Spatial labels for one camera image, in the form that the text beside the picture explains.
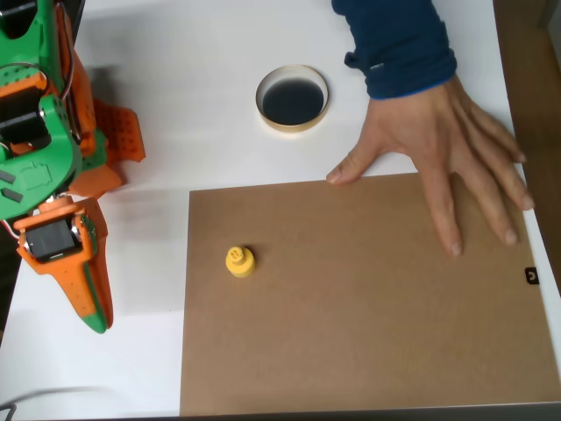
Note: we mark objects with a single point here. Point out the small black clip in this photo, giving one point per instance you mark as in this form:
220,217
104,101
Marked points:
531,275

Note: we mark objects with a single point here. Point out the small yellow plastic piece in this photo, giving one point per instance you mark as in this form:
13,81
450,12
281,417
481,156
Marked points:
241,264

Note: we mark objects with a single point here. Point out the brown fibreboard sheet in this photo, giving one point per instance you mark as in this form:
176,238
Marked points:
350,307

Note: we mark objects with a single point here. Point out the forearm in blue sleeve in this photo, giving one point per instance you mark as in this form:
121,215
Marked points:
394,44

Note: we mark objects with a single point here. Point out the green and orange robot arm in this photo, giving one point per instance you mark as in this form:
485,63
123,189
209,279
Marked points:
57,153

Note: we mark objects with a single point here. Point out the orange robot base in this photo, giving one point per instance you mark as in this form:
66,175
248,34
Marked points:
125,131

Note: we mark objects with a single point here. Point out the bare human hand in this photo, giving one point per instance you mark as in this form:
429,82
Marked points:
421,127

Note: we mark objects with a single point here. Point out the round dish, dark inside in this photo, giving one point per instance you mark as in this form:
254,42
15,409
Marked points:
291,103

